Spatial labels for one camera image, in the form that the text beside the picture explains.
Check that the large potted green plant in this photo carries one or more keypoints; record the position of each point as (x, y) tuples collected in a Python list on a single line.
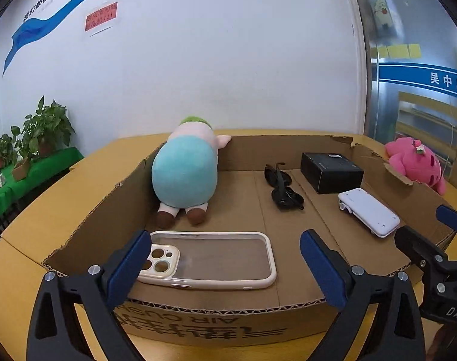
[(49, 128)]

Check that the pink plush toy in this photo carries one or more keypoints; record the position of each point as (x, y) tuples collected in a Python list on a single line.
[(412, 161)]

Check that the green tablecloth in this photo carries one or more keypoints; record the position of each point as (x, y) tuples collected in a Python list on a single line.
[(36, 171)]

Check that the yellow sticky note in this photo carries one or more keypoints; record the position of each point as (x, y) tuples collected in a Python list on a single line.
[(382, 52), (414, 49), (399, 50)]

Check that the wooden desktop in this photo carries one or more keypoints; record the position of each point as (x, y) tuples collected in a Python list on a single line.
[(10, 270)]

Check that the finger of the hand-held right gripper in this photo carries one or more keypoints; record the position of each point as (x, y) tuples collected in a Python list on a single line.
[(452, 217), (416, 244)]

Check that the pig plush toy teal body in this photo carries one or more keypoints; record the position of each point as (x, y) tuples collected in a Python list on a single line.
[(183, 169)]

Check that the brown cardboard box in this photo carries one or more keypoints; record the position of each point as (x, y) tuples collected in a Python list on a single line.
[(251, 203)]

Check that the blue wave wall decal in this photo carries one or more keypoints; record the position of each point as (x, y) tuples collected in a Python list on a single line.
[(44, 26)]

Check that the glass door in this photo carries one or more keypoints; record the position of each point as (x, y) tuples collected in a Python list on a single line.
[(420, 120)]

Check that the black rectangular box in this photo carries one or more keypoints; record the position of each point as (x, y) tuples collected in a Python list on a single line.
[(326, 169)]

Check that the white power bank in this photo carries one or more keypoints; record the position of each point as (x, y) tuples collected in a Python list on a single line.
[(371, 212)]

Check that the green plant in tan pot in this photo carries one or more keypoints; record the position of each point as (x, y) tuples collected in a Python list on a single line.
[(20, 158)]

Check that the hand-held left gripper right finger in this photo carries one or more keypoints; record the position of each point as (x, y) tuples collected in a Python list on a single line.
[(324, 267)]

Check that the black sunglasses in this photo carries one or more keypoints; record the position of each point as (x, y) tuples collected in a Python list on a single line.
[(279, 195)]

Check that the red wall notice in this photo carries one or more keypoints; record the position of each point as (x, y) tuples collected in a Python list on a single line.
[(100, 17)]

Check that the blue door band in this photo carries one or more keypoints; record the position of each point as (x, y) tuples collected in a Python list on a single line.
[(420, 77)]

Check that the small potted green plant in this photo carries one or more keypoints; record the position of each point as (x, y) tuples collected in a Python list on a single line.
[(1, 150)]

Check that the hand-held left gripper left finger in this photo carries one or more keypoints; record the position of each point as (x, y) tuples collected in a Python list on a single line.
[(125, 267)]

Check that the cartoon door sticker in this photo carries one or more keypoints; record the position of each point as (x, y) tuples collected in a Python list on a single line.
[(382, 7)]

